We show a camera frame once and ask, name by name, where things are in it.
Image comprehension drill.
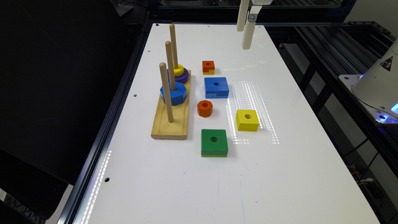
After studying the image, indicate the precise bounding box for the purple round ring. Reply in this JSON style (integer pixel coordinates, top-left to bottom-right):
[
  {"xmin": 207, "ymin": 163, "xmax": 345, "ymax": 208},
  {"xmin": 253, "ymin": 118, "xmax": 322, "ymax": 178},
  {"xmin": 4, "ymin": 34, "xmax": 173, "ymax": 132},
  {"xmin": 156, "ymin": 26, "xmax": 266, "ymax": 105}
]
[{"xmin": 167, "ymin": 67, "xmax": 190, "ymax": 84}]

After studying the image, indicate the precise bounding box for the small orange square block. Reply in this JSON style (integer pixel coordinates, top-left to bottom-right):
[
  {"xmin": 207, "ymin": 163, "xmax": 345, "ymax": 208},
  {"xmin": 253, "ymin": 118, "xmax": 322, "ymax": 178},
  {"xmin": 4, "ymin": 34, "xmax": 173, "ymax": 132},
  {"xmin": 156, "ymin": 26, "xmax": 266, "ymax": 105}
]
[{"xmin": 202, "ymin": 61, "xmax": 215, "ymax": 75}]

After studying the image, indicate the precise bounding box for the orange octagonal block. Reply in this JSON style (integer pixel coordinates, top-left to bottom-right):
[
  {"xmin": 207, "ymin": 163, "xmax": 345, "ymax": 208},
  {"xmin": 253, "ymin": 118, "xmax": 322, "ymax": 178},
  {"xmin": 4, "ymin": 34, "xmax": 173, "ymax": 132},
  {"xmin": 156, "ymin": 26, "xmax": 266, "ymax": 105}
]
[{"xmin": 197, "ymin": 100, "xmax": 213, "ymax": 118}]

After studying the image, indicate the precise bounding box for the yellow square block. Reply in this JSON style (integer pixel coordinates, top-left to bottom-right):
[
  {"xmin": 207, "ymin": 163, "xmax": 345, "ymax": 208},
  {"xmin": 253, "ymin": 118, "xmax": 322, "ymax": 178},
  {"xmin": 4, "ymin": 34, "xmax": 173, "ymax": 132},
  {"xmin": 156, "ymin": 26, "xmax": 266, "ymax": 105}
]
[{"xmin": 236, "ymin": 110, "xmax": 259, "ymax": 131}]

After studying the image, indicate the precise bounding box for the blue square block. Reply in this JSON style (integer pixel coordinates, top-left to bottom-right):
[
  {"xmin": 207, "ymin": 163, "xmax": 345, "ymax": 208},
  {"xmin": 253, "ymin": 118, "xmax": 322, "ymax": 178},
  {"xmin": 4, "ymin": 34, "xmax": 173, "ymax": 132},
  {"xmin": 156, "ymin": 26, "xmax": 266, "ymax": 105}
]
[{"xmin": 204, "ymin": 77, "xmax": 229, "ymax": 98}]

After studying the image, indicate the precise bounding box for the wooden peg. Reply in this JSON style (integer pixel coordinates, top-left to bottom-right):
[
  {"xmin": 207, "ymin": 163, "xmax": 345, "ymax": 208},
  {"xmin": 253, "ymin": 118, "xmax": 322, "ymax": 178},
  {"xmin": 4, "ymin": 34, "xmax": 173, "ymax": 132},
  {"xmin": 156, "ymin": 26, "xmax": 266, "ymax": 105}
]
[
  {"xmin": 159, "ymin": 62, "xmax": 174, "ymax": 123},
  {"xmin": 165, "ymin": 41, "xmax": 176, "ymax": 91},
  {"xmin": 169, "ymin": 24, "xmax": 178, "ymax": 69}
]

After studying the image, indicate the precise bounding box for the front wooden peg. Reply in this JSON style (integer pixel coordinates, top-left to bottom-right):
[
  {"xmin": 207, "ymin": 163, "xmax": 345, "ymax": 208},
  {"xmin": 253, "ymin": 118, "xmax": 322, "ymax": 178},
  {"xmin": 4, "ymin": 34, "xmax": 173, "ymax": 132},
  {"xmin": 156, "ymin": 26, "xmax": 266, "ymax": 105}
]
[{"xmin": 159, "ymin": 62, "xmax": 174, "ymax": 123}]

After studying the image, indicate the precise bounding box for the middle wooden peg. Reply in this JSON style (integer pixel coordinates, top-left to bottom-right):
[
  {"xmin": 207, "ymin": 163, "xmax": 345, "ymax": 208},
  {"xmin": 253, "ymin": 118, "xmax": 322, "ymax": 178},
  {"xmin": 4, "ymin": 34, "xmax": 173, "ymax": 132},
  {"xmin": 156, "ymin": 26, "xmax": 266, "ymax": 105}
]
[{"xmin": 165, "ymin": 41, "xmax": 176, "ymax": 91}]

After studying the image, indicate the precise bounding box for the rear wooden peg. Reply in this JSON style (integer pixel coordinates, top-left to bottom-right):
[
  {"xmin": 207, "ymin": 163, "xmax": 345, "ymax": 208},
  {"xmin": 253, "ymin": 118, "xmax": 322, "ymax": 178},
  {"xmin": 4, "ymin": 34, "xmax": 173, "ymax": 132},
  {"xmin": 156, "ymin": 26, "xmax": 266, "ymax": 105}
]
[{"xmin": 169, "ymin": 24, "xmax": 178, "ymax": 69}]

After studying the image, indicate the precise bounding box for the wooden peg base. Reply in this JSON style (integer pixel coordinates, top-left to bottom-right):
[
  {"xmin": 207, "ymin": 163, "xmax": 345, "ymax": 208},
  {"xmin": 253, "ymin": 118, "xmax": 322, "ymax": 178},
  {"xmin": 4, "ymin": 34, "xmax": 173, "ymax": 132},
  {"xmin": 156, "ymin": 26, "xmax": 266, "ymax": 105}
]
[{"xmin": 151, "ymin": 70, "xmax": 191, "ymax": 140}]

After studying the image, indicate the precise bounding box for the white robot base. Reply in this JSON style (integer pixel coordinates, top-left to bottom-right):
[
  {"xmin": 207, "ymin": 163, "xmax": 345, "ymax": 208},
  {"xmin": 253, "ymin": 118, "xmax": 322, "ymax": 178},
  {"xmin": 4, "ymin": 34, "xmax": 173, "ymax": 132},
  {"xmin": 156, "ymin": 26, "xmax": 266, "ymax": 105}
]
[{"xmin": 339, "ymin": 42, "xmax": 397, "ymax": 125}]

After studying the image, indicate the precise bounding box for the green square block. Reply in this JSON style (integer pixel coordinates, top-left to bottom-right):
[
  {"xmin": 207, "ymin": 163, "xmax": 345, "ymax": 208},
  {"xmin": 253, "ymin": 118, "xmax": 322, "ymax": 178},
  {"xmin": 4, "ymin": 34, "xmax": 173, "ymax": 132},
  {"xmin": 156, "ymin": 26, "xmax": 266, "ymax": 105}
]
[{"xmin": 201, "ymin": 129, "xmax": 228, "ymax": 157}]

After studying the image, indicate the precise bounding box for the blue octagonal block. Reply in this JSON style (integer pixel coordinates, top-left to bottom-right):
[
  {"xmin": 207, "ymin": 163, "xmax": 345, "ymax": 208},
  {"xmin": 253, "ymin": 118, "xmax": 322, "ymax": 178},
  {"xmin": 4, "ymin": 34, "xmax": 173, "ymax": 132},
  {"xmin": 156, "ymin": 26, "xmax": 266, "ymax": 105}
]
[{"xmin": 170, "ymin": 82, "xmax": 188, "ymax": 106}]

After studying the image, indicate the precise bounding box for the yellow round ring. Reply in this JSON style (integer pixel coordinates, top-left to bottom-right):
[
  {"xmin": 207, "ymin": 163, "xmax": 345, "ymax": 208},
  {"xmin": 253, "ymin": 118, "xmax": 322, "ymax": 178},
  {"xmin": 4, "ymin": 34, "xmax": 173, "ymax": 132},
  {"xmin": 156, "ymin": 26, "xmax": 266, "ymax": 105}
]
[{"xmin": 172, "ymin": 63, "xmax": 185, "ymax": 78}]

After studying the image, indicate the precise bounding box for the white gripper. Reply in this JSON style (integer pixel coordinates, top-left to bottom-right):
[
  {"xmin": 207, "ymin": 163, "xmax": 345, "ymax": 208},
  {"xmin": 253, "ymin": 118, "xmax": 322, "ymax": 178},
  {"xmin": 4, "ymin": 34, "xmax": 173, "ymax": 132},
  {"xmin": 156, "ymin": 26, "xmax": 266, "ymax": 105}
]
[{"xmin": 236, "ymin": 0, "xmax": 273, "ymax": 50}]

